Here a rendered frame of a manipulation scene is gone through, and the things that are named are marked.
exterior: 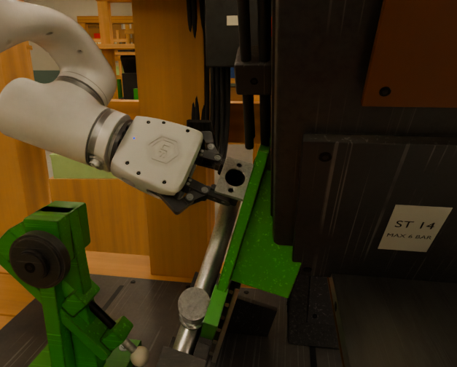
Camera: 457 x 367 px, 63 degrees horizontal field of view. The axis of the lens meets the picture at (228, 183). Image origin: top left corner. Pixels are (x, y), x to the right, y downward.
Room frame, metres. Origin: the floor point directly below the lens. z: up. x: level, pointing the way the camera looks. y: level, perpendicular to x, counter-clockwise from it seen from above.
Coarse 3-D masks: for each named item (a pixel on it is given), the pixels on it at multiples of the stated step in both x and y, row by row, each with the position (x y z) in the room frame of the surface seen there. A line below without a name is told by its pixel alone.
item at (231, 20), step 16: (208, 0) 0.64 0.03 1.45; (224, 0) 0.64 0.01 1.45; (256, 0) 0.63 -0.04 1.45; (208, 16) 0.64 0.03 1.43; (224, 16) 0.64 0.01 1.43; (256, 16) 0.63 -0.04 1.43; (208, 32) 0.64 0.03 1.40; (224, 32) 0.64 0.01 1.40; (256, 32) 0.63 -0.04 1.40; (208, 48) 0.64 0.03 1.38; (224, 48) 0.64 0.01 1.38; (208, 64) 0.64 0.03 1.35; (224, 64) 0.64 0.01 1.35
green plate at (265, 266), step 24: (264, 168) 0.36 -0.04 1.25; (264, 192) 0.37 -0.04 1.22; (240, 216) 0.36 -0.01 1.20; (264, 216) 0.37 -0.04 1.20; (240, 240) 0.36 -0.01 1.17; (264, 240) 0.37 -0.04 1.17; (240, 264) 0.37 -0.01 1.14; (264, 264) 0.37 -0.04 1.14; (288, 264) 0.37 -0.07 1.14; (216, 288) 0.37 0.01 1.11; (264, 288) 0.37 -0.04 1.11; (288, 288) 0.37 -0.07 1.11
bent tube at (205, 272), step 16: (240, 160) 0.48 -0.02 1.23; (224, 176) 0.47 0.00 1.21; (240, 176) 0.49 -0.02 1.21; (224, 192) 0.45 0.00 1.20; (240, 192) 0.45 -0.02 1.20; (224, 208) 0.51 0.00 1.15; (224, 224) 0.53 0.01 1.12; (224, 240) 0.53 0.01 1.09; (208, 256) 0.51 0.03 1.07; (208, 272) 0.49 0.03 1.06; (208, 288) 0.48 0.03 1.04; (176, 336) 0.43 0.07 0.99; (192, 336) 0.42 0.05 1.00; (192, 352) 0.41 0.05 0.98
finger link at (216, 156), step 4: (200, 152) 0.50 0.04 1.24; (204, 152) 0.50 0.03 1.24; (208, 152) 0.50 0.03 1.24; (212, 152) 0.50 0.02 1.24; (200, 156) 0.49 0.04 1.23; (204, 156) 0.49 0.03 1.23; (208, 156) 0.50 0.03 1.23; (212, 156) 0.50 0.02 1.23; (216, 156) 0.50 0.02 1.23; (220, 156) 0.50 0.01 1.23; (196, 160) 0.51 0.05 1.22; (200, 160) 0.50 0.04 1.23; (204, 160) 0.51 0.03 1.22; (208, 160) 0.50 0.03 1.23; (212, 160) 0.49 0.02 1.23; (216, 160) 0.49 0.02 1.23; (220, 160) 0.49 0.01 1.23; (196, 164) 0.51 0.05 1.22; (200, 164) 0.51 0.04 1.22; (204, 164) 0.51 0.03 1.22; (208, 164) 0.51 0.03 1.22; (212, 168) 0.51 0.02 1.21
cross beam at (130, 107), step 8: (112, 104) 0.88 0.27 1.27; (120, 104) 0.87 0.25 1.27; (128, 104) 0.87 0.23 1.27; (136, 104) 0.87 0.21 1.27; (232, 104) 0.83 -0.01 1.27; (240, 104) 0.83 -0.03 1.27; (256, 104) 0.82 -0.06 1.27; (128, 112) 0.87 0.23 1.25; (136, 112) 0.87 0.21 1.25; (232, 112) 0.83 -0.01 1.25; (240, 112) 0.83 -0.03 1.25; (256, 112) 0.82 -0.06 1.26; (232, 120) 0.83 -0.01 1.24; (240, 120) 0.83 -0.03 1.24; (256, 120) 0.82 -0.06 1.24; (232, 128) 0.83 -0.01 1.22; (240, 128) 0.83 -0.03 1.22; (256, 128) 0.82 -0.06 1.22; (232, 136) 0.83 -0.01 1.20; (240, 136) 0.83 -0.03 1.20; (256, 136) 0.82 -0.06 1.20
